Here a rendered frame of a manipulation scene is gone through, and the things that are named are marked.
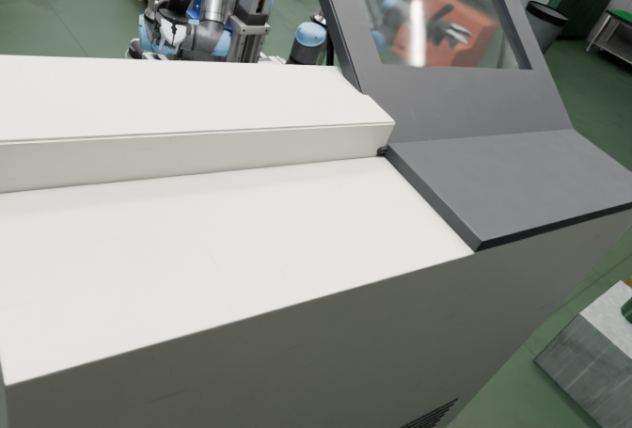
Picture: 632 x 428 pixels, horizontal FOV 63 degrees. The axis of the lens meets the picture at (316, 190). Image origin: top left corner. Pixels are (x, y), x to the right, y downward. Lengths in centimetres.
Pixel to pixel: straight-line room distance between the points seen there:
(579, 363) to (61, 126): 275
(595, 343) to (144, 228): 256
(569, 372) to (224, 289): 261
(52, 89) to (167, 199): 23
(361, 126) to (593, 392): 240
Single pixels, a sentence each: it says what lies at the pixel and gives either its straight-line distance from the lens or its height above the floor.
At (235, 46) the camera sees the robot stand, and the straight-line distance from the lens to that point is 207.
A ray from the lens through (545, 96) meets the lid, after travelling 159.
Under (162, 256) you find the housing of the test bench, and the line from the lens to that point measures 71.
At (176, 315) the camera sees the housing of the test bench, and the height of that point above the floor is 147.
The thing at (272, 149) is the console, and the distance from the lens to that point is 88.
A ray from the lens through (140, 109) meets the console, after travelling 82.
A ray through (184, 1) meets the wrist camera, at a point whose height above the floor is 151.
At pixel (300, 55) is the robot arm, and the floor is 116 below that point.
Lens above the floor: 199
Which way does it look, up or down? 36 degrees down
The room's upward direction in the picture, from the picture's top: 22 degrees clockwise
